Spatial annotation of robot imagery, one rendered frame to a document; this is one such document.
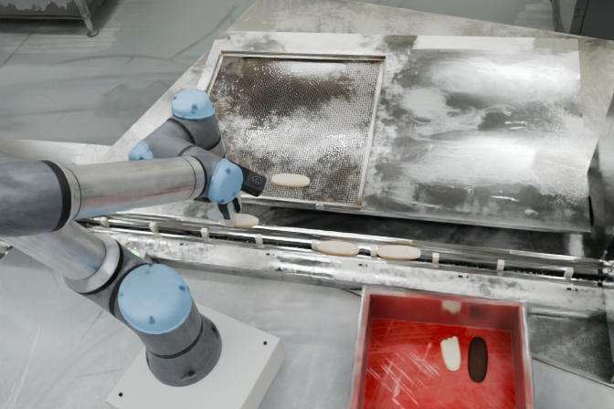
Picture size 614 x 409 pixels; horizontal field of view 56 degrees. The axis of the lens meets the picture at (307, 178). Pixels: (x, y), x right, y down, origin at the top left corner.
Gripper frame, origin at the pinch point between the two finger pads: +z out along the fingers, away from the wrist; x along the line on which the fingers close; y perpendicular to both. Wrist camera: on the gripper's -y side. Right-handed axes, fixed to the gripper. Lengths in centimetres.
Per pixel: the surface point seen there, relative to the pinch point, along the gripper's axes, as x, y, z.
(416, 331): 17.0, -43.2, 11.3
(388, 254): 0.4, -35.4, 7.7
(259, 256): 5.2, -5.5, 7.5
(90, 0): -214, 181, 70
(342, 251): 1.1, -24.6, 7.8
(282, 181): -14.9, -6.9, 3.0
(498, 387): 26, -60, 11
